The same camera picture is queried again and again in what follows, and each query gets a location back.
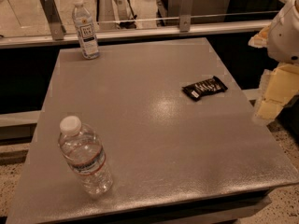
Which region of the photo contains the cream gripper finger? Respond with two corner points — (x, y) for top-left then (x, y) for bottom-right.
(253, 63), (299, 124)
(248, 25), (270, 49)

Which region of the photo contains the black rxbar chocolate wrapper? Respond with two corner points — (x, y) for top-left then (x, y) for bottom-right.
(182, 76), (228, 102)

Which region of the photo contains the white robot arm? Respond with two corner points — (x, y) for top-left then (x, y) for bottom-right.
(249, 0), (299, 125)

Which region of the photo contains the blue label plastic bottle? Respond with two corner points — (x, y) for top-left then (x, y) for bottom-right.
(72, 0), (99, 60)

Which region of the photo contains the clear plastic water bottle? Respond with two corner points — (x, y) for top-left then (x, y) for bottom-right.
(58, 116), (113, 198)

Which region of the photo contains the horizontal metal rail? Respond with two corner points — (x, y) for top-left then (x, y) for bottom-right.
(0, 20), (271, 49)

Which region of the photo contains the right metal rail bracket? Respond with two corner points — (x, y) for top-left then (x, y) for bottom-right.
(179, 0), (193, 32)

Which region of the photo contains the metal rail bracket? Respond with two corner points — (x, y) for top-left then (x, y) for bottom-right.
(39, 0), (66, 40)
(179, 0), (193, 32)

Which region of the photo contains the left metal rail bracket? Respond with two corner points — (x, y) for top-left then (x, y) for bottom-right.
(39, 0), (66, 40)

